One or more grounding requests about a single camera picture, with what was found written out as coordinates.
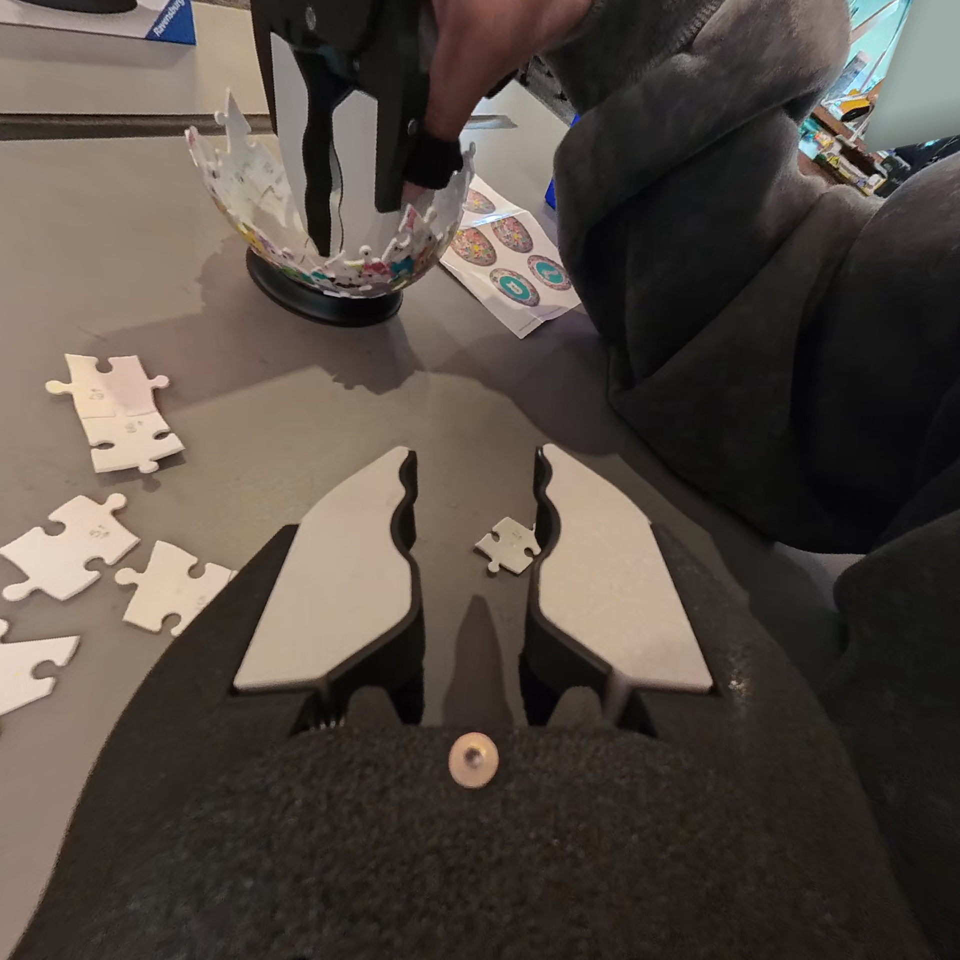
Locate person's dark clothing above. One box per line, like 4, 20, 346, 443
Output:
555, 75, 960, 960

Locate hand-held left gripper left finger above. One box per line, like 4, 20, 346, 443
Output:
233, 447, 427, 700

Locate printed instruction sheet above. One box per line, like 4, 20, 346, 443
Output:
438, 177, 585, 342

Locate brown desk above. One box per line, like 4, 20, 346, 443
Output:
807, 102, 904, 193

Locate person's right hand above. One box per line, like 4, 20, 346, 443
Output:
422, 0, 603, 139

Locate colourful puzzle ball box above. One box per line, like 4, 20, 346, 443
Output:
0, 0, 201, 48

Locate partly built white puzzle ball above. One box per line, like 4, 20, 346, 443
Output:
185, 90, 480, 298

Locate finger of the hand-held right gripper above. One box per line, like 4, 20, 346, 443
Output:
270, 60, 349, 258
336, 90, 406, 252

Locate white puzzle piece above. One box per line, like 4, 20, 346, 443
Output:
474, 516, 543, 579
114, 540, 240, 639
0, 621, 82, 720
0, 492, 142, 606

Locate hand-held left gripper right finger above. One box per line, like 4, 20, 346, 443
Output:
521, 444, 717, 724

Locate person's right forearm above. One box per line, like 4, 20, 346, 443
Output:
518, 0, 841, 184

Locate loose white puzzle pieces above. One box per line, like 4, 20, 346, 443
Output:
44, 353, 187, 478

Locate black ring stand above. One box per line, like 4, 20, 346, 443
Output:
245, 248, 408, 330

